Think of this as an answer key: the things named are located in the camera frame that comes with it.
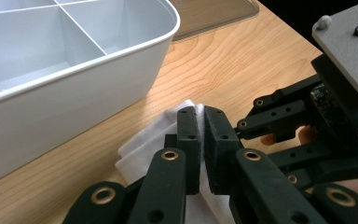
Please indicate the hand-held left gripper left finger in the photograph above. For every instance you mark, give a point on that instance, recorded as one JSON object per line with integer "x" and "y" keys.
{"x": 190, "y": 155}

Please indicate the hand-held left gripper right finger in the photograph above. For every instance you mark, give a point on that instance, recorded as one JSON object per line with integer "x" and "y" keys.
{"x": 219, "y": 155}

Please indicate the white sock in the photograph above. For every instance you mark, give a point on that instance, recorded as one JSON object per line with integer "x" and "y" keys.
{"x": 146, "y": 149}

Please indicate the white divided storage box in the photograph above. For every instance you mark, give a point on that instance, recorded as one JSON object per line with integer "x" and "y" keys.
{"x": 59, "y": 102}

